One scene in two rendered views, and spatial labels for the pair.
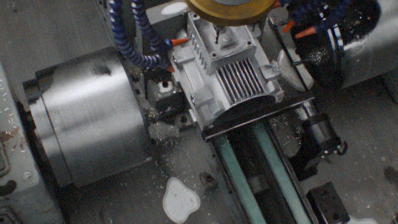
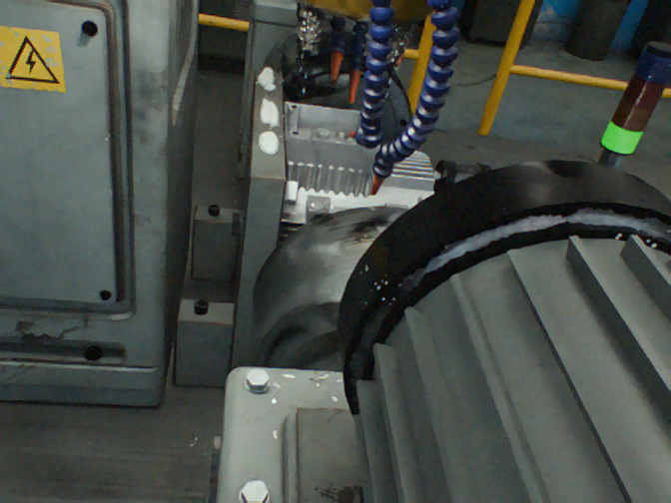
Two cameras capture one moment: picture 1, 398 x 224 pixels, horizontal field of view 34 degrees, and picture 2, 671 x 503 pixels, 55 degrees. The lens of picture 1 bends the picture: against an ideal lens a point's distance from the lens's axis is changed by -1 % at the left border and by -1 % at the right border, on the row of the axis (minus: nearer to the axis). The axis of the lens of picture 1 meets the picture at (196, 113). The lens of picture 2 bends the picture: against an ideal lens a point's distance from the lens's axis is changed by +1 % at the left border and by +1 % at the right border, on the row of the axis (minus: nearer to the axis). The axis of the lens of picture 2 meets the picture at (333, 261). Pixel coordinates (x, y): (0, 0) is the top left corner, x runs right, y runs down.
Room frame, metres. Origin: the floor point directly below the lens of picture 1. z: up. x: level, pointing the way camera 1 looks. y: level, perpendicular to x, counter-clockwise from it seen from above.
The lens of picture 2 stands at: (0.43, 0.67, 1.48)
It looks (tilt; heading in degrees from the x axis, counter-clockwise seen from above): 36 degrees down; 287
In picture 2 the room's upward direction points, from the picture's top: 12 degrees clockwise
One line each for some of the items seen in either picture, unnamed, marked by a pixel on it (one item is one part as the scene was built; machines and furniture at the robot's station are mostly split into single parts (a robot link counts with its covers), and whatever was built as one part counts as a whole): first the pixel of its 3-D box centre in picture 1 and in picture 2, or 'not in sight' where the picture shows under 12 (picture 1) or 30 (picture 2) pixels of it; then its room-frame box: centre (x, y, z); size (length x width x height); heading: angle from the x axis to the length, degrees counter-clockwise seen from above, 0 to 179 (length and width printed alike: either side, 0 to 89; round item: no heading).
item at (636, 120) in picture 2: not in sight; (632, 113); (0.33, -0.57, 1.10); 0.06 x 0.06 x 0.04
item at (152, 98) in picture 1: (165, 94); not in sight; (0.66, 0.08, 0.86); 0.07 x 0.06 x 0.12; 119
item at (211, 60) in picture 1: (221, 38); (328, 150); (0.69, -0.03, 1.11); 0.12 x 0.11 x 0.07; 29
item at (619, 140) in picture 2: not in sight; (621, 136); (0.33, -0.57, 1.05); 0.06 x 0.06 x 0.04
